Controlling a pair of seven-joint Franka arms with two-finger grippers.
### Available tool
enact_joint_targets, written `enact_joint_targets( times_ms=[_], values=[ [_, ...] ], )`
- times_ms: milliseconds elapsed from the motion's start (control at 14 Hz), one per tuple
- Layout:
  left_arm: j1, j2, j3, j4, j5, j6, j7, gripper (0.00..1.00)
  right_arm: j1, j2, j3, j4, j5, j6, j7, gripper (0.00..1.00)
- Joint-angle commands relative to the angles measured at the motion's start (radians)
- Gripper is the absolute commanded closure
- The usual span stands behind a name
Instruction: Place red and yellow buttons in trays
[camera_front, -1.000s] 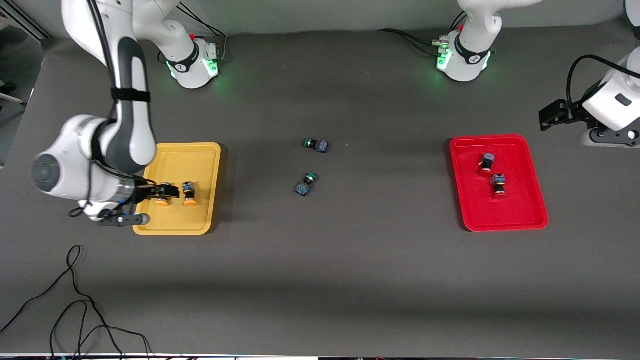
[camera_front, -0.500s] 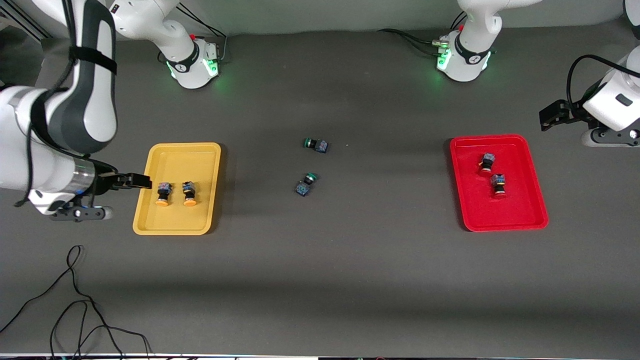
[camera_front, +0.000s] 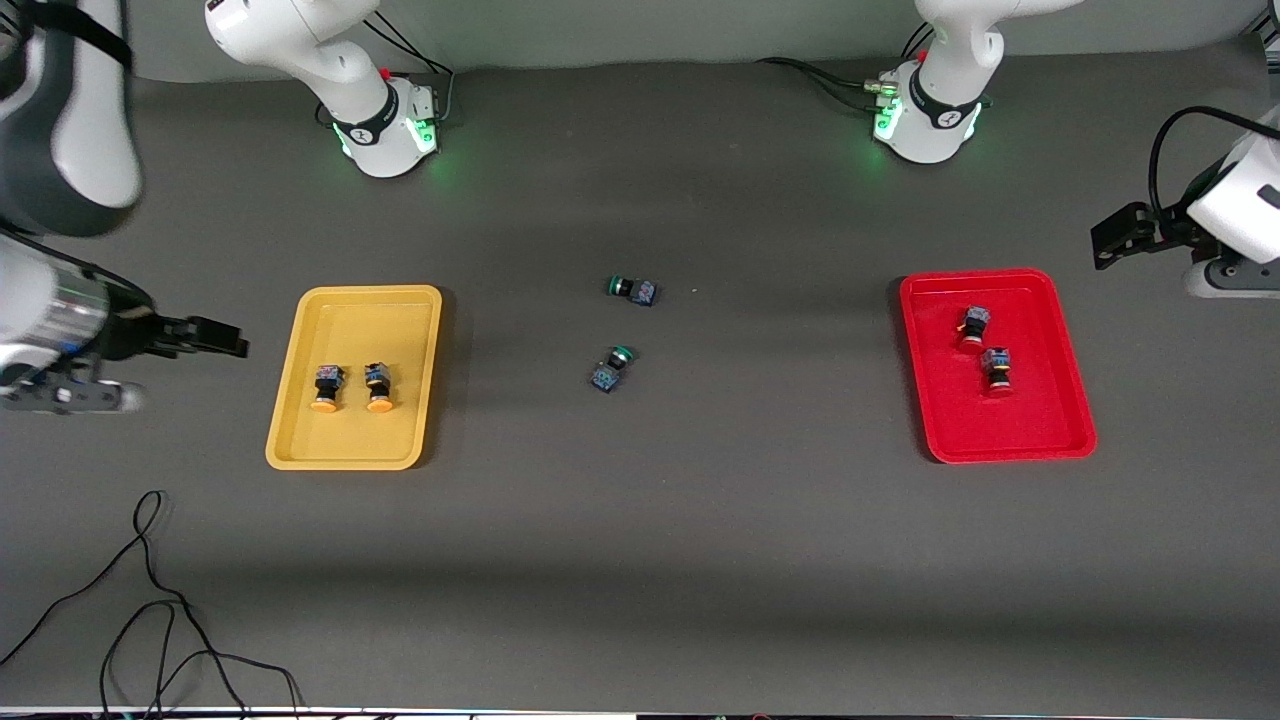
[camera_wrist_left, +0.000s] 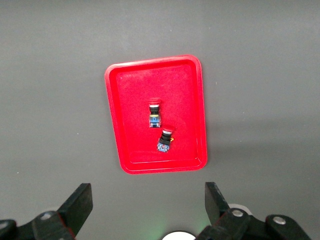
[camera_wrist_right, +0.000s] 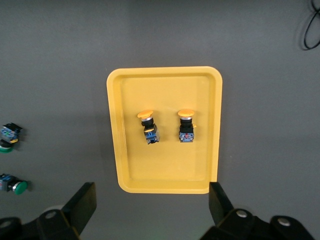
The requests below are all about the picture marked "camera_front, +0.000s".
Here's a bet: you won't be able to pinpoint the black arm base cables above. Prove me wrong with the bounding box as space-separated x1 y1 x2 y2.
756 22 933 113
378 8 457 129

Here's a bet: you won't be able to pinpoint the dark grey table mat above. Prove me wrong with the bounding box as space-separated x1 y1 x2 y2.
0 40 1280 717

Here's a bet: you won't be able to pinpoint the yellow plastic tray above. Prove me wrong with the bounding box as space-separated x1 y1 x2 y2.
265 285 444 471

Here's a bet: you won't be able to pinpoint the red plastic tray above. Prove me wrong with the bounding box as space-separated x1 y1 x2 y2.
899 268 1099 465

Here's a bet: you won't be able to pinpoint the black right arm base cables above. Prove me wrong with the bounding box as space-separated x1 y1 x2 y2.
378 8 457 129

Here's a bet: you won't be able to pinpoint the black left arm base cables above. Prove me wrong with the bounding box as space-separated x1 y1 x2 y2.
756 22 933 113

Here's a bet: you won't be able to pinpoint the thin black loose cable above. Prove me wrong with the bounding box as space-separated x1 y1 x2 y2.
0 489 303 719

